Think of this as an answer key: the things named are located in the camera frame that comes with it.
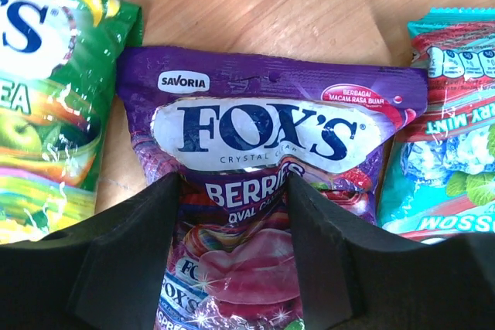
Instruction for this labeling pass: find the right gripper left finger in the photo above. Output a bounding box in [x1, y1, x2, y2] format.
[1, 174, 180, 329]

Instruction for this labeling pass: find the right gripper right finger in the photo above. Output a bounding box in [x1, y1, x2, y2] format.
[285, 175, 494, 329]

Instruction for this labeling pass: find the teal Fox's candy packet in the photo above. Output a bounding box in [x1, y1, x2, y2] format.
[377, 8, 494, 243]

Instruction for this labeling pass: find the purple snack packet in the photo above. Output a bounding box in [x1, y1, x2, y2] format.
[116, 46, 427, 329]

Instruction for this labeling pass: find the green snack packet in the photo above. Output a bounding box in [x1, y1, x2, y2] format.
[1, 0, 143, 243]

